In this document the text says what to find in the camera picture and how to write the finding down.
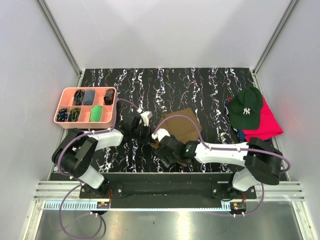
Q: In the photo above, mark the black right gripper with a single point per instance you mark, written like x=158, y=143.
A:
x=161, y=154

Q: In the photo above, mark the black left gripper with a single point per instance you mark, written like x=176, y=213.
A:
x=148, y=134

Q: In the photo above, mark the brown fabric napkin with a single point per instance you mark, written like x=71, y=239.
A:
x=182, y=124

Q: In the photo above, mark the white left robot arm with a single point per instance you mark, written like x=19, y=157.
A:
x=74, y=154

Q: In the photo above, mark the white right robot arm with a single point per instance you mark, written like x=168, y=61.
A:
x=260, y=162

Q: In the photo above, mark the black yellow patterned roll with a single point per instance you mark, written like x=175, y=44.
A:
x=74, y=114

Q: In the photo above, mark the black multicolour patterned roll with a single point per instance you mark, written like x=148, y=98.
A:
x=78, y=97

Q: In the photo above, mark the black blue patterned roll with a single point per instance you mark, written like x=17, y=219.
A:
x=62, y=115

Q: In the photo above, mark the green rolled cloth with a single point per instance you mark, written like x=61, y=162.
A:
x=96, y=113

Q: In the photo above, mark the dark paisley rolled cloth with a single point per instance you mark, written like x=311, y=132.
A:
x=109, y=97

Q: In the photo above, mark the grey-blue rolled cloth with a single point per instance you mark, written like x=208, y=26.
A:
x=88, y=98

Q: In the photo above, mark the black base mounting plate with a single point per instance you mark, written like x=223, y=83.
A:
x=168, y=191

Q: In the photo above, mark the pink divided organizer tray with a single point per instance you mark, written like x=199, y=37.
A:
x=108, y=117

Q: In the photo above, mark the blue small object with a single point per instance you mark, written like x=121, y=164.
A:
x=241, y=135

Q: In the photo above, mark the dark green baseball cap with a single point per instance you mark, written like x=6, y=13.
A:
x=244, y=109

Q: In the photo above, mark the pink red folded cloth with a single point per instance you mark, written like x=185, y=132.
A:
x=268, y=127

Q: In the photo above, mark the aluminium frame rail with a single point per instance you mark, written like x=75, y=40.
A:
x=289, y=191

